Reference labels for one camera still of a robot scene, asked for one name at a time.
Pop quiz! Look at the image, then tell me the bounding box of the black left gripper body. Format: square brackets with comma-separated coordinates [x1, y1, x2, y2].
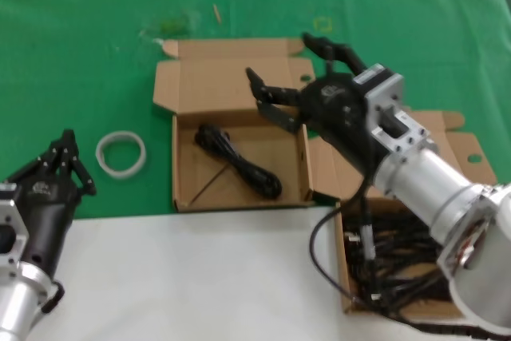
[14, 179, 85, 278]

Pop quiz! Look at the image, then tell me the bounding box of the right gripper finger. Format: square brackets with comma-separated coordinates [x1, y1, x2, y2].
[245, 67, 304, 134]
[301, 32, 368, 78]

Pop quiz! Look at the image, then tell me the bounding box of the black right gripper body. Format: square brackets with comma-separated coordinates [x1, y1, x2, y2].
[297, 73, 378, 182]

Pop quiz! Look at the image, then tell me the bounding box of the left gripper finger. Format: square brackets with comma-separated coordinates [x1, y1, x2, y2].
[62, 129, 97, 197]
[7, 129, 69, 184]

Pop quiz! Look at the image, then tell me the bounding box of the open brown cardboard box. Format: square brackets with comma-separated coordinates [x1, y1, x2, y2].
[153, 37, 322, 213]
[308, 109, 499, 322]

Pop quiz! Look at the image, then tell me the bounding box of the clear tape roll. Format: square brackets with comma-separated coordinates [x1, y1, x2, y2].
[94, 130, 148, 180]

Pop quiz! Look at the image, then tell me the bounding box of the green table cloth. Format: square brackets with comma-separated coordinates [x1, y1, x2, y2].
[0, 0, 511, 222]

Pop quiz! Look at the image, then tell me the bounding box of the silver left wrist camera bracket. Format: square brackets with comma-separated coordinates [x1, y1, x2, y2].
[0, 183, 31, 278]

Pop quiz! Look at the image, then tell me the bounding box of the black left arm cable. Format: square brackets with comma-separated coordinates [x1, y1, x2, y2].
[39, 280, 65, 314]

